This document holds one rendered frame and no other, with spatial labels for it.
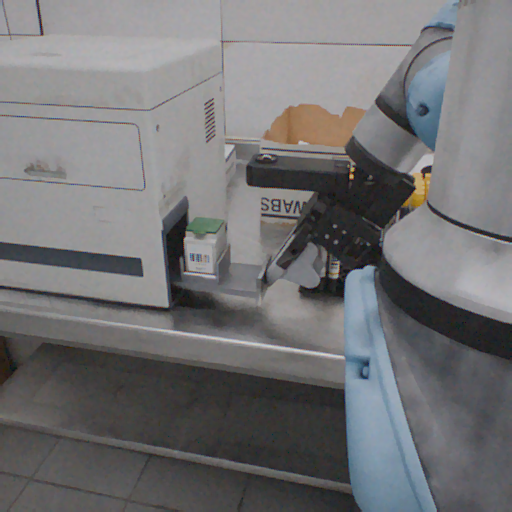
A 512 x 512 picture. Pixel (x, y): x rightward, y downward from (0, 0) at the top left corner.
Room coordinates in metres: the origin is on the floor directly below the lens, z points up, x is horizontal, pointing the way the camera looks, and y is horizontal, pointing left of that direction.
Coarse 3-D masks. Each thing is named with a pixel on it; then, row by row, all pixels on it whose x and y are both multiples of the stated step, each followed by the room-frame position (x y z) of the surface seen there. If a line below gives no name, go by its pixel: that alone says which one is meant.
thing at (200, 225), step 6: (198, 216) 0.60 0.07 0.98; (192, 222) 0.58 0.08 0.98; (198, 222) 0.58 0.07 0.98; (204, 222) 0.58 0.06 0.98; (210, 222) 0.58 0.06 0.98; (216, 222) 0.58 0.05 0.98; (222, 222) 0.58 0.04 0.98; (186, 228) 0.56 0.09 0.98; (192, 228) 0.56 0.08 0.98; (198, 228) 0.56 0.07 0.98; (204, 228) 0.56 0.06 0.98; (210, 228) 0.56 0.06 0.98; (216, 228) 0.56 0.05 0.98; (198, 234) 0.55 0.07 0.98; (204, 234) 0.55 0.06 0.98
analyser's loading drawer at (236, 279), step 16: (176, 256) 0.61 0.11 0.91; (224, 256) 0.57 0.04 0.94; (176, 272) 0.57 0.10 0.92; (224, 272) 0.56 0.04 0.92; (240, 272) 0.57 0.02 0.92; (256, 272) 0.57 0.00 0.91; (192, 288) 0.54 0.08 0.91; (208, 288) 0.54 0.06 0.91; (224, 288) 0.53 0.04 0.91; (240, 288) 0.53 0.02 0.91; (256, 288) 0.52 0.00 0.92; (256, 304) 0.52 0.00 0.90
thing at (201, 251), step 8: (224, 224) 0.59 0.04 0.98; (192, 232) 0.56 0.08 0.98; (224, 232) 0.59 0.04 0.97; (184, 240) 0.55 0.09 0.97; (192, 240) 0.55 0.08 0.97; (200, 240) 0.55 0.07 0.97; (208, 240) 0.55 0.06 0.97; (216, 240) 0.55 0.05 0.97; (224, 240) 0.58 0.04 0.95; (192, 248) 0.55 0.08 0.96; (200, 248) 0.55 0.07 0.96; (208, 248) 0.55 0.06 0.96; (216, 248) 0.55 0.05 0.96; (224, 248) 0.58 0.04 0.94; (192, 256) 0.55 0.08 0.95; (200, 256) 0.55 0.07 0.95; (208, 256) 0.55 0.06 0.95; (216, 256) 0.55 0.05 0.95; (192, 264) 0.55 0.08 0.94; (200, 264) 0.55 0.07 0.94; (208, 264) 0.55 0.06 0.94; (192, 272) 0.55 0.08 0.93; (200, 272) 0.55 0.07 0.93; (208, 272) 0.55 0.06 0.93
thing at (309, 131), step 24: (288, 120) 1.07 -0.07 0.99; (312, 120) 1.07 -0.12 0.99; (336, 120) 1.06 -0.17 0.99; (360, 120) 1.05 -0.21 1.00; (264, 144) 0.81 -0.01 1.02; (288, 144) 0.80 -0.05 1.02; (312, 144) 0.79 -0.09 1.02; (336, 144) 1.06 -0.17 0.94; (264, 192) 0.81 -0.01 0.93; (288, 192) 0.80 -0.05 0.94; (312, 192) 0.79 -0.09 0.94; (264, 216) 0.81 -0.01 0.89; (288, 216) 0.80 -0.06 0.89
